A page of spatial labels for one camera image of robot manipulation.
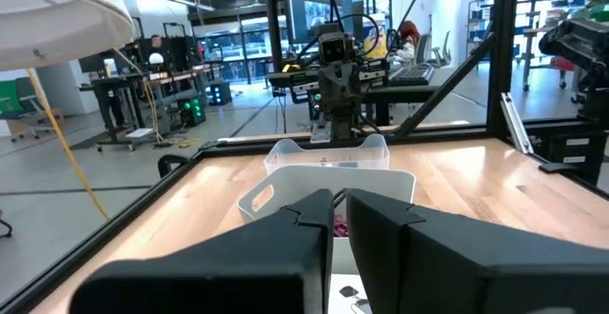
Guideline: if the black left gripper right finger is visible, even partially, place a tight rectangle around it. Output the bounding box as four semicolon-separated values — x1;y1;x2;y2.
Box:
345;188;609;314

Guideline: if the computer with white lights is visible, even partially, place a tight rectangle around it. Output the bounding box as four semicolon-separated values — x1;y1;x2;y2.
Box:
207;80;233;108

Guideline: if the green chair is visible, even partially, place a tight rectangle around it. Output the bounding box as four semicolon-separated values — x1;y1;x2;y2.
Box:
0;76;63;142

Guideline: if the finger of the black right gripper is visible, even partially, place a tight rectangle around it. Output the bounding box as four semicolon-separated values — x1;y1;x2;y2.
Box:
323;70;341;114
339;70;358;114

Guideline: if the seated person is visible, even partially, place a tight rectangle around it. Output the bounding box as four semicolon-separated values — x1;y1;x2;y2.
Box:
396;20;423;66

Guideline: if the black keyboard desk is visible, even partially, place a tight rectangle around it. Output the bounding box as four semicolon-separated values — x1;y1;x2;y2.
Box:
361;66;477;128

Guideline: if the white printed leaflet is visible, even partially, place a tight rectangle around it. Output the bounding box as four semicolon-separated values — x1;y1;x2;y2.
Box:
327;273;373;314

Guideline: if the black box with white labels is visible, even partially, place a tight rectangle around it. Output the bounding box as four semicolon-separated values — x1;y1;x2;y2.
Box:
522;116;609;186

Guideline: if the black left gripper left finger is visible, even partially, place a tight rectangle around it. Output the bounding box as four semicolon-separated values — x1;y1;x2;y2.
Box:
69;188;335;314

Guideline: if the white shade table lamp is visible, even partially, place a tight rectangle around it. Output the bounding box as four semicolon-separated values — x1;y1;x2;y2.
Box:
0;0;137;72

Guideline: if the gray plastic bin with handle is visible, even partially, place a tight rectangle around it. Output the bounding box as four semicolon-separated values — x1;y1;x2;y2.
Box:
236;164;418;239

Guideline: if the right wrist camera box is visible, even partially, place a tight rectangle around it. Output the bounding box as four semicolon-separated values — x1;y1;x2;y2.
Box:
317;31;357;66

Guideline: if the long straight yellow cable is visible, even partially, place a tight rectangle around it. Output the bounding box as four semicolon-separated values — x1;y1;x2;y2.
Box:
24;66;111;223

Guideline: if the black aluminium table frame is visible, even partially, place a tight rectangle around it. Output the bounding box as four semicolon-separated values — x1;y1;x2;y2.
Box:
0;0;609;314

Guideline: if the black rounded jointed equipment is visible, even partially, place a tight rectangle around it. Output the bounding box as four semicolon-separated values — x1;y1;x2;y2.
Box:
539;17;609;120

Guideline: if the yellow wipes container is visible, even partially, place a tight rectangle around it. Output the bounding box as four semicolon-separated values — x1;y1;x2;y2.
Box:
362;12;389;61

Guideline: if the black workshop desk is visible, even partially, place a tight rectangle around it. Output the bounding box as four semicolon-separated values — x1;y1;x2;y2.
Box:
78;73;148;151

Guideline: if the silver metal bracket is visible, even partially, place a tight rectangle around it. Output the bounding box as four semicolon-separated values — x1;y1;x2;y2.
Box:
309;119;333;145

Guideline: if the black keyboard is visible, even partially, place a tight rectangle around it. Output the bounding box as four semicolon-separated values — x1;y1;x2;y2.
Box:
388;63;436;88

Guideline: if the computer with green lights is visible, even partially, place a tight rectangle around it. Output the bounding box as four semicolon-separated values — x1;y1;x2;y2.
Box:
176;94;207;128

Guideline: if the silver aluminium bar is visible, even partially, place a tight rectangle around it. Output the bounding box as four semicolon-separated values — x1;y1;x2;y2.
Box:
499;91;535;156

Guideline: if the clear plastic bin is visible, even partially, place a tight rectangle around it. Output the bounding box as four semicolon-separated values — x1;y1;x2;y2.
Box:
264;133;391;171

